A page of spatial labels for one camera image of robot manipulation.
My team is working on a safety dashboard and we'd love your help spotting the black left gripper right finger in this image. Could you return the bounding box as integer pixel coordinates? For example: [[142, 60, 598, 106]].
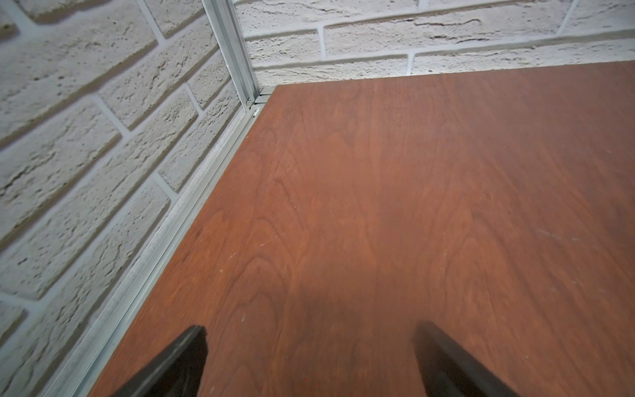
[[413, 321, 518, 396]]

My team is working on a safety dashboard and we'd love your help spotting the aluminium floor rail left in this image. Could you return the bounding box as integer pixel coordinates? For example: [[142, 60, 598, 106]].
[[43, 87, 275, 396]]

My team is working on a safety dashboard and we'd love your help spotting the aluminium frame post left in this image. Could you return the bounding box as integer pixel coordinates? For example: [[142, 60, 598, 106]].
[[202, 0, 261, 109]]

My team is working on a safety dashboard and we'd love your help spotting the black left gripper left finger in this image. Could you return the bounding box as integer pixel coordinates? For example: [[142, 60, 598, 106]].
[[112, 325, 208, 397]]

